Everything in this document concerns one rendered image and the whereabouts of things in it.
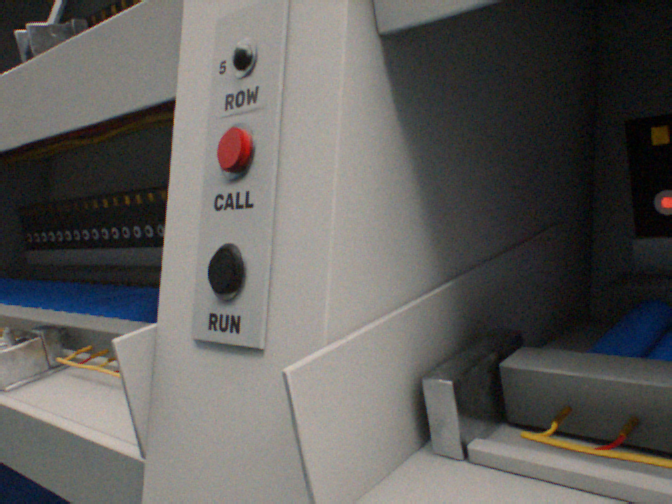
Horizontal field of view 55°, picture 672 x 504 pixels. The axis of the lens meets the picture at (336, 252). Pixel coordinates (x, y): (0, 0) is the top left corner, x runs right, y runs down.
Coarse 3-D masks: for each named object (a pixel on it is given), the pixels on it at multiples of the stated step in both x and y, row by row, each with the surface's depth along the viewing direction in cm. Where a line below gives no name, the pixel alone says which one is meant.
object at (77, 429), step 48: (144, 336) 25; (48, 384) 37; (96, 384) 36; (144, 384) 25; (0, 432) 37; (48, 432) 32; (96, 432) 29; (144, 432) 25; (48, 480) 34; (96, 480) 29
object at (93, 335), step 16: (0, 304) 53; (0, 320) 49; (16, 320) 47; (32, 320) 45; (48, 320) 43; (64, 320) 42; (80, 320) 41; (96, 320) 40; (112, 320) 40; (128, 320) 39; (0, 336) 47; (16, 336) 46; (80, 336) 40; (96, 336) 38; (112, 336) 37; (80, 352) 39; (96, 352) 39; (112, 352) 38; (96, 368) 35
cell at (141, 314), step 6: (156, 300) 45; (144, 306) 44; (150, 306) 44; (156, 306) 44; (126, 312) 43; (132, 312) 43; (138, 312) 43; (144, 312) 43; (150, 312) 44; (156, 312) 44; (120, 318) 42; (126, 318) 43; (132, 318) 43; (138, 318) 43; (144, 318) 43; (150, 318) 44; (156, 318) 44
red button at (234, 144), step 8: (232, 128) 23; (224, 136) 23; (232, 136) 23; (240, 136) 22; (224, 144) 23; (232, 144) 23; (240, 144) 22; (248, 144) 22; (224, 152) 23; (232, 152) 22; (240, 152) 22; (248, 152) 22; (224, 160) 23; (232, 160) 22; (240, 160) 22; (224, 168) 23; (232, 168) 23; (240, 168) 23
